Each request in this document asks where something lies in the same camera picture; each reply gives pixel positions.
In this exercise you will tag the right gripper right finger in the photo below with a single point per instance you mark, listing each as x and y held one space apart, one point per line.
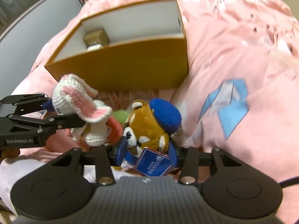
187 159

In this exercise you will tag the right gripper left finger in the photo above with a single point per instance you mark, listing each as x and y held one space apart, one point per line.
105 157

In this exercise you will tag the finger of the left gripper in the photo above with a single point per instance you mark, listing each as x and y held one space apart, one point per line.
66 121
48 106

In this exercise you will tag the white crochet bunny plush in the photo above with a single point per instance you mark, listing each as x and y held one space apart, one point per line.
72 95

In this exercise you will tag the brown bear plush blue hat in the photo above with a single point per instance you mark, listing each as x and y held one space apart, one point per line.
148 129

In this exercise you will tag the small gold box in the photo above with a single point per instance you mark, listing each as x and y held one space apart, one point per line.
96 37

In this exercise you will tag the white box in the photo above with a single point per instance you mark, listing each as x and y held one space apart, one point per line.
94 47

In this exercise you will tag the green pink fluffy pompom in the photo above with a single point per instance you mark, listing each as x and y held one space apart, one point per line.
116 124

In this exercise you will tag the pink patterned bed quilt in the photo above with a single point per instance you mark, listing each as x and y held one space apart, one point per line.
241 94

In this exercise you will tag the orange cardboard storage box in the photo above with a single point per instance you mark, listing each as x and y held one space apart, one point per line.
147 50

